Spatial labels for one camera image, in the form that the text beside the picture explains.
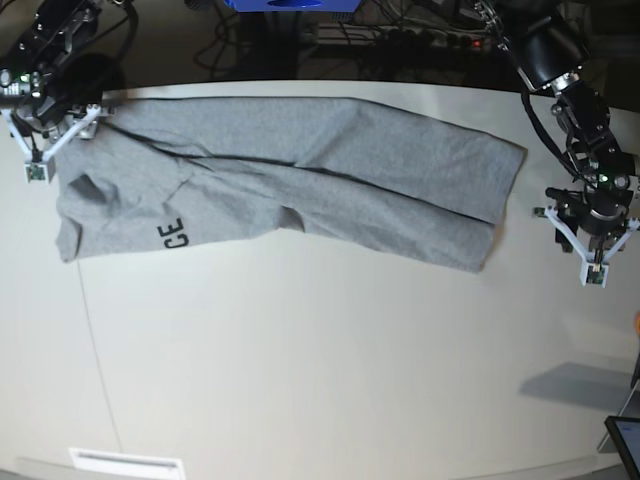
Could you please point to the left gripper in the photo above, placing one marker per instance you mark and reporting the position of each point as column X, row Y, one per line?
column 586, row 224

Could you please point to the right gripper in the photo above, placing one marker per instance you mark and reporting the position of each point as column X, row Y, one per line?
column 39, row 141

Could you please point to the grey T-shirt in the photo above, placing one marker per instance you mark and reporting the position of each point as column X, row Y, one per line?
column 167, row 174

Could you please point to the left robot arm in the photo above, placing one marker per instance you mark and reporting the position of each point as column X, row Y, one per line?
column 548, row 56

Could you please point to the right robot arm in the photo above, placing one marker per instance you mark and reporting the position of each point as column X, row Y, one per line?
column 54, row 76

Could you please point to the black tablet on stand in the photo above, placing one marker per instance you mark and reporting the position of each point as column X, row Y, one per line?
column 624, row 432

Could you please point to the blue box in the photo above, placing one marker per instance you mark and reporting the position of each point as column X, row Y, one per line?
column 340, row 6

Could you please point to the black power strip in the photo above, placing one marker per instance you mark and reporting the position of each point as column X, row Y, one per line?
column 418, row 37

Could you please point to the white label strip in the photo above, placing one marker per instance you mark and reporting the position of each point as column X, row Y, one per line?
column 125, row 465

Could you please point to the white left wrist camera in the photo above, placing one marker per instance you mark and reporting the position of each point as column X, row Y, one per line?
column 594, row 274

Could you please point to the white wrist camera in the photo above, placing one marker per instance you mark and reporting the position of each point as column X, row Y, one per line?
column 42, row 172
column 594, row 274

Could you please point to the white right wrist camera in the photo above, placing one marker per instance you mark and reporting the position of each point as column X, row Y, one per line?
column 42, row 172

